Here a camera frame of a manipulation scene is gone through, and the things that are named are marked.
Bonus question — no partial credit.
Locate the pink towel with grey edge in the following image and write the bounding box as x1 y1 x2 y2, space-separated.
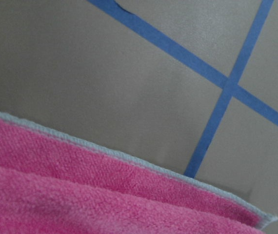
0 112 277 234

